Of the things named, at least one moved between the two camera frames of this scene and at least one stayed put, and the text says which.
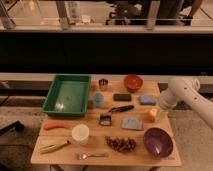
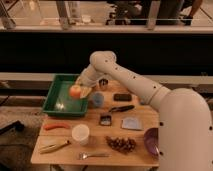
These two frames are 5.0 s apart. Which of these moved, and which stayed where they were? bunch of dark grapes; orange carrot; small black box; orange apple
Moved: orange apple
Stayed: small black box; bunch of dark grapes; orange carrot
